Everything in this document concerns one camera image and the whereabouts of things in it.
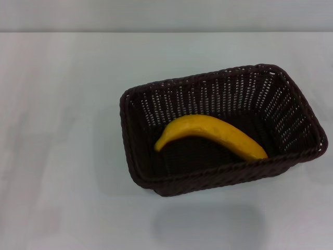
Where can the yellow banana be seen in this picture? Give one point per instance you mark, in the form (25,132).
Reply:
(221,135)

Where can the dark woven wicker basket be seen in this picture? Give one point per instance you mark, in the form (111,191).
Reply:
(208,179)

